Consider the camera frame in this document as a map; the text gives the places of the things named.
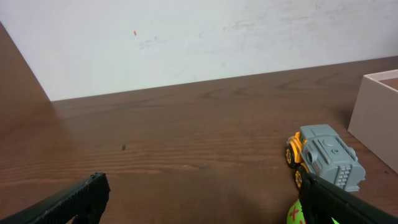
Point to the grey yellow toy truck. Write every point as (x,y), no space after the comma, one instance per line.
(318,149)

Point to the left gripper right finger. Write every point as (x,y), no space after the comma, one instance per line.
(325,203)

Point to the green numbered ball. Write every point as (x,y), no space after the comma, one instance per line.
(295,214)

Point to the white cardboard box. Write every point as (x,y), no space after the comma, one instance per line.
(374,118)

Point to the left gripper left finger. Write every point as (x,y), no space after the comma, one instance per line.
(84,202)

